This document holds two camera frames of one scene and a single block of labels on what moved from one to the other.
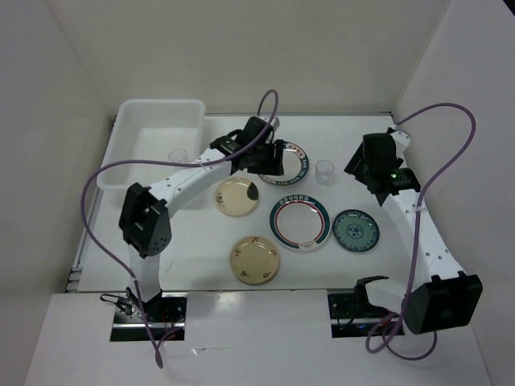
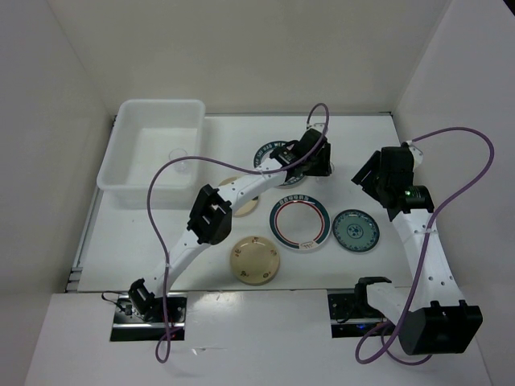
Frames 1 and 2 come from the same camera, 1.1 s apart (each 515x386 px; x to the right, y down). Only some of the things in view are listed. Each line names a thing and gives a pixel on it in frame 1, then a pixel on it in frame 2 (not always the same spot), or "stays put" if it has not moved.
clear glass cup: x=178 y=155 stays put
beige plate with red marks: x=254 y=260 stays put
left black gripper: x=276 y=165 -> x=323 y=167
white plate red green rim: x=299 y=222 stays put
